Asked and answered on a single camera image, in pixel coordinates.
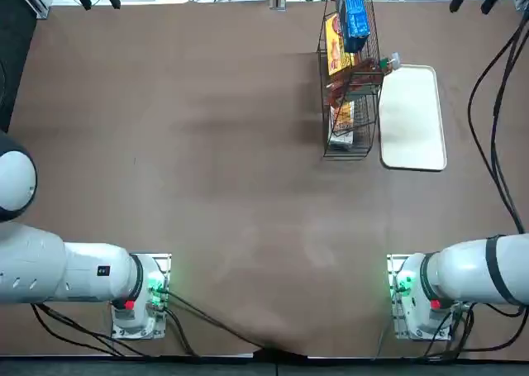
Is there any white Franzzi biscuit box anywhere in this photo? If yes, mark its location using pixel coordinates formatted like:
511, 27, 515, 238
328, 101, 356, 145

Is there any black wire shelf rack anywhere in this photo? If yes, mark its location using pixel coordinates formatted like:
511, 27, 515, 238
317, 0, 385, 162

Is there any blue Oreo cookie box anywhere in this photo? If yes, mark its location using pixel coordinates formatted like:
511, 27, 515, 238
339, 0, 369, 54

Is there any red tea bottle white cap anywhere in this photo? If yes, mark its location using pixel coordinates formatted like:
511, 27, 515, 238
325, 52, 402, 109

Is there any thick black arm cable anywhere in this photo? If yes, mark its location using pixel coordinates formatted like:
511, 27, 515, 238
490, 36, 529, 231
467, 18, 529, 235

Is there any white plastic tray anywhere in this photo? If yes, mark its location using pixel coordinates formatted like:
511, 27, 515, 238
379, 64, 448, 171

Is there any black base cable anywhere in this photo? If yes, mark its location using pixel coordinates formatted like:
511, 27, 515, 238
421, 301, 529, 360
163, 288, 309, 359

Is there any yellow Nabati wafer box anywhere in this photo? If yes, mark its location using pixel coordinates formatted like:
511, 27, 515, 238
324, 12, 357, 78

